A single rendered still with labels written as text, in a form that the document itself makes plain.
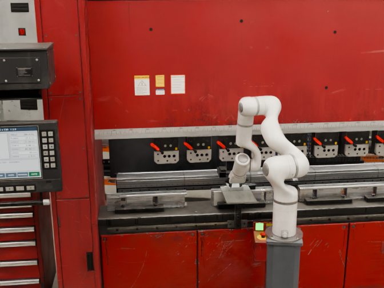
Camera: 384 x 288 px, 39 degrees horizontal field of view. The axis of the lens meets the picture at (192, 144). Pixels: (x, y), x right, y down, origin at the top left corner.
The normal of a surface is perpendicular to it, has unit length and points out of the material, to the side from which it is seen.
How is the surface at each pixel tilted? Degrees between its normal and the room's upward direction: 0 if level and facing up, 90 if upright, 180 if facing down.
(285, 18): 90
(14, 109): 90
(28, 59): 90
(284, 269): 90
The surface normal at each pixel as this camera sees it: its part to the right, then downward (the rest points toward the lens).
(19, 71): 0.11, 0.29
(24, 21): -0.12, 0.29
